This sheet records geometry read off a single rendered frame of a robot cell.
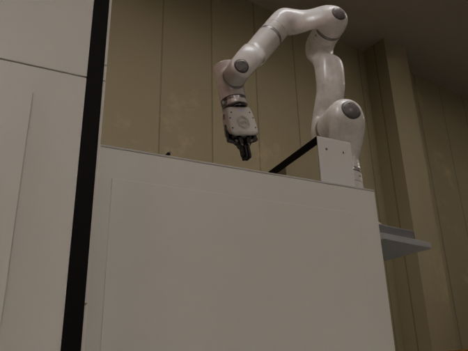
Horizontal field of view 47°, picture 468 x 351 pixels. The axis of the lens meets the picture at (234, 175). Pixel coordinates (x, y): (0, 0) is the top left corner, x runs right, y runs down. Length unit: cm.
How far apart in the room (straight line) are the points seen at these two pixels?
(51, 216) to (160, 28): 328
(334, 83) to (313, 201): 84
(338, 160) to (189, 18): 296
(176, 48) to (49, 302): 331
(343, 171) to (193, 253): 46
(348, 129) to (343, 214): 63
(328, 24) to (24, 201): 144
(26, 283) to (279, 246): 51
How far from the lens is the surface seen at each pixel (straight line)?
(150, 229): 91
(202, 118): 369
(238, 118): 168
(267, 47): 185
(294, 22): 196
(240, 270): 95
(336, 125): 170
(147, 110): 350
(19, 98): 72
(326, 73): 187
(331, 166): 122
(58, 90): 74
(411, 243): 161
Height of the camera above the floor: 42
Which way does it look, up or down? 22 degrees up
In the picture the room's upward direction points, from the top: 1 degrees counter-clockwise
